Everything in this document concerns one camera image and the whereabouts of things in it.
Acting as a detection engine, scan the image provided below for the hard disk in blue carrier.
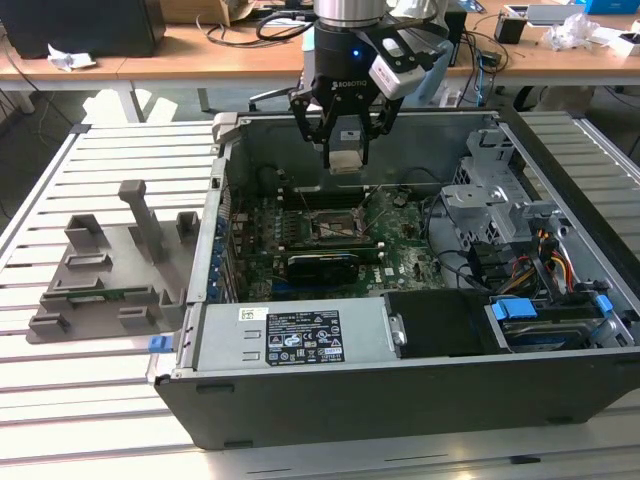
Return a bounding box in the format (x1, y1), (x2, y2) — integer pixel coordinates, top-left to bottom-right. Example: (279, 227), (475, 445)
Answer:
(483, 294), (604, 355)

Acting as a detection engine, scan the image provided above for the grey parts rack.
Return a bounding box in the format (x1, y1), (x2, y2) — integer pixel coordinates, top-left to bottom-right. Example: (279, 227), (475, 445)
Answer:
(27, 179), (204, 346)

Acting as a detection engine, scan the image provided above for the white box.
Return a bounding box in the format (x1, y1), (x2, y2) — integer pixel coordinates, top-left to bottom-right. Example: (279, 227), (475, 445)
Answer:
(615, 30), (640, 57)

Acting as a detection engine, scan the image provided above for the red yellow wire bundle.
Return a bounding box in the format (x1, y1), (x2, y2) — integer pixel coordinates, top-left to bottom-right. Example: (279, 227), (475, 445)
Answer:
(504, 227), (576, 296)

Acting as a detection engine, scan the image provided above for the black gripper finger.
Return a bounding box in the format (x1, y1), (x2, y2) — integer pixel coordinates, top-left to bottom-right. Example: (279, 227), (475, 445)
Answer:
(358, 96), (405, 166)
(289, 87), (338, 170)

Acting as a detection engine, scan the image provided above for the blue box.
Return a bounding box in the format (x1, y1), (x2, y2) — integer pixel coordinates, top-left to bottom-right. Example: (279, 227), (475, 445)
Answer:
(585, 0), (640, 16)

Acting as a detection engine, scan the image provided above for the silver CPU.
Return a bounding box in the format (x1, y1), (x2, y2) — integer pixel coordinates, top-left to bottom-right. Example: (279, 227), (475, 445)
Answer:
(328, 148), (365, 175)

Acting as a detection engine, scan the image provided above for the silver drive cage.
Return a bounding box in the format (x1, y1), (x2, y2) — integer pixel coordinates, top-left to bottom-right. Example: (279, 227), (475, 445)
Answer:
(439, 127), (574, 261)

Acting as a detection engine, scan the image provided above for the brown cardboard box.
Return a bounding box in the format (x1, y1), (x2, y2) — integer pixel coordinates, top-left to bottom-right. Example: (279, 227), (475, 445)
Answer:
(159, 0), (236, 26)

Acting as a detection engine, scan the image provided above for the large black box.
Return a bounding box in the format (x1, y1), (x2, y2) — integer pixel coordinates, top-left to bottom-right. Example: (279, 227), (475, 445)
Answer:
(0, 0), (166, 60)

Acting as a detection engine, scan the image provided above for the black wire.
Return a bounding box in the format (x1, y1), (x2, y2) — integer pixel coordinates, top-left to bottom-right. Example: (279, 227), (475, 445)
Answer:
(421, 195), (494, 294)

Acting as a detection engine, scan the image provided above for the crumpled clear plastic bag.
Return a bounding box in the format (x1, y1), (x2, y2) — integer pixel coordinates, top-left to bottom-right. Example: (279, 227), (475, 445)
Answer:
(543, 12), (619, 52)

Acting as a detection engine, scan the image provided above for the green RAM stick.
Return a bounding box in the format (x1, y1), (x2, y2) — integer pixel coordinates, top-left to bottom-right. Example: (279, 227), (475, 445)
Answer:
(67, 289), (126, 304)

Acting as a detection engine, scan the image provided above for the black and silver PC case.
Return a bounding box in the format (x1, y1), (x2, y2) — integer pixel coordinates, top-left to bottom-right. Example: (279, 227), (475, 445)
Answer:
(144, 108), (640, 451)

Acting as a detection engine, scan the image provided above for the green motherboard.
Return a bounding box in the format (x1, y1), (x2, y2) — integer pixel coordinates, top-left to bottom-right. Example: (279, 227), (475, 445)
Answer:
(227, 185), (454, 304)

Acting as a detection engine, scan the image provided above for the crumpled white paper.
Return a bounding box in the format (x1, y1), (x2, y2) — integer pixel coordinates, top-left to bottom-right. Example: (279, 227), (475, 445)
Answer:
(47, 43), (97, 72)

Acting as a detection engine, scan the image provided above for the black graphics card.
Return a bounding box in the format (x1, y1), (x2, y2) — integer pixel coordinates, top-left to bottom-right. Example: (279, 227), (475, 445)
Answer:
(284, 249), (361, 290)

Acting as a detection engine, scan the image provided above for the grey laptop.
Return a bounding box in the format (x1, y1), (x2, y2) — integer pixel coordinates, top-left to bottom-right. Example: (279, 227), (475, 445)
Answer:
(527, 3), (587, 25)

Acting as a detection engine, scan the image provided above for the grey case corner latch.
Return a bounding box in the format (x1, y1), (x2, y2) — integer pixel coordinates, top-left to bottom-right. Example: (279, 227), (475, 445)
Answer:
(212, 112), (242, 147)

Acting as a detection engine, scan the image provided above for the small black open box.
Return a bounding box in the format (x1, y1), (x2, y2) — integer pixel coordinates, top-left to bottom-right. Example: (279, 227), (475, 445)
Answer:
(494, 13), (529, 45)

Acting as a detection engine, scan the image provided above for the grey power supply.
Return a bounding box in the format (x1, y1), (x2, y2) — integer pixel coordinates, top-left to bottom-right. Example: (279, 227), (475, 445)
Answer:
(191, 298), (401, 375)

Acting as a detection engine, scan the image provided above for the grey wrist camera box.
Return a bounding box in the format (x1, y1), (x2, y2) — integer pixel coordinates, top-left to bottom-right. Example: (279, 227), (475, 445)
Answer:
(368, 35), (427, 100)

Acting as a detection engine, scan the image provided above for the CPU socket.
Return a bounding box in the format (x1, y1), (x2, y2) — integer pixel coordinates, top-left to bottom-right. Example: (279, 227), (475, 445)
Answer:
(309, 208), (371, 247)

